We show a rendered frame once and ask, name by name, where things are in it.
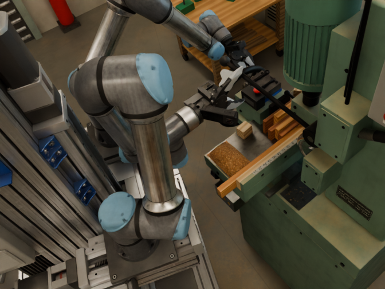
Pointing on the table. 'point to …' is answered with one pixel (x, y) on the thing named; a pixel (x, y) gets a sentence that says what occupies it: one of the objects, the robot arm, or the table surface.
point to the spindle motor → (311, 39)
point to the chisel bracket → (312, 114)
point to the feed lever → (309, 136)
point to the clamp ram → (276, 105)
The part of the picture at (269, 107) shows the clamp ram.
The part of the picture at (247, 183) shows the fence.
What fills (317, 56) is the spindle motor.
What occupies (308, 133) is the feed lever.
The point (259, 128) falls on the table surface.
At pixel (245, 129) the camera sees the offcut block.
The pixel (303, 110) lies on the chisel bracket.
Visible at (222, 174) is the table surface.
